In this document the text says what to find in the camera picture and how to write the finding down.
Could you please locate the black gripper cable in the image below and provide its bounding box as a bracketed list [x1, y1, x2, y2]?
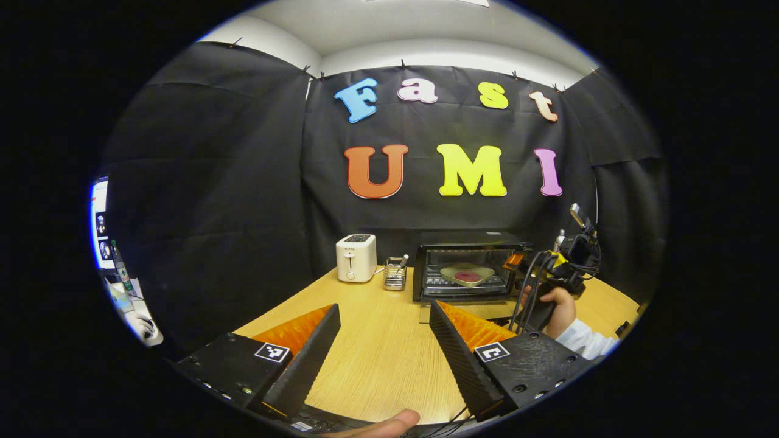
[510, 251, 551, 334]

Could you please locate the computer monitor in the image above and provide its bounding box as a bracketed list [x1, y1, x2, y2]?
[90, 176, 116, 271]

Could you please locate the metal wire holder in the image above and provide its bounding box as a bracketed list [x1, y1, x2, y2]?
[383, 254, 410, 291]

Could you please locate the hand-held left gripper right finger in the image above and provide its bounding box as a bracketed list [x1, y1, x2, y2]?
[429, 299, 595, 422]

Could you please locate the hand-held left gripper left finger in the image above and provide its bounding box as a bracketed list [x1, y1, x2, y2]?
[173, 303, 342, 420]

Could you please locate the white toaster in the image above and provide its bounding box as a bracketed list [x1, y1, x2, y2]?
[335, 234, 378, 283]

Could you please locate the white food tray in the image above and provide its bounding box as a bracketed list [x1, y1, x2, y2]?
[439, 263, 495, 288]

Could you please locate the green glass bottle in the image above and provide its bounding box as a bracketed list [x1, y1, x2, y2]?
[111, 240, 134, 296]

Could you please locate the black electric oven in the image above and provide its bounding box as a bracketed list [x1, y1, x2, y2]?
[413, 230, 536, 324]

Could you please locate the white side desk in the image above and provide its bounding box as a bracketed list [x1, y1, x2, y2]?
[102, 277, 165, 347]

